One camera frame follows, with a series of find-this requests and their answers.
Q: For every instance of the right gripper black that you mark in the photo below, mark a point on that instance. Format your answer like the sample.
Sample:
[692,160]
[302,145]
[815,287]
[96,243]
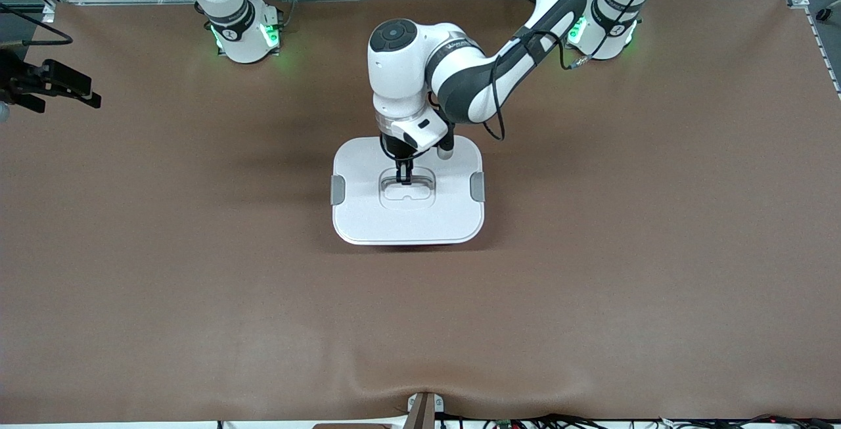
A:
[18,81]

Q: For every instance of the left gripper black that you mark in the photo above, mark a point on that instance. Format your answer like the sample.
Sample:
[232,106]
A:
[394,148]

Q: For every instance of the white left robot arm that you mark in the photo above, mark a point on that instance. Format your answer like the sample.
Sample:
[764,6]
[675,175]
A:
[394,81]

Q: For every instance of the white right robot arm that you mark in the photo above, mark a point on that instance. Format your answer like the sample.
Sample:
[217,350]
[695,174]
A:
[243,35]

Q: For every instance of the brown table mat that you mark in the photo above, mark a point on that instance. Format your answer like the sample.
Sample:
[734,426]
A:
[591,284]

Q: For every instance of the black round knob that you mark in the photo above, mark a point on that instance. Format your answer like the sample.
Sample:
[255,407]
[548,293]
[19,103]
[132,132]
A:
[823,14]

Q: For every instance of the aluminium camera mount profile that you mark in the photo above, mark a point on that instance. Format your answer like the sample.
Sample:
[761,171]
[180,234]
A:
[424,412]

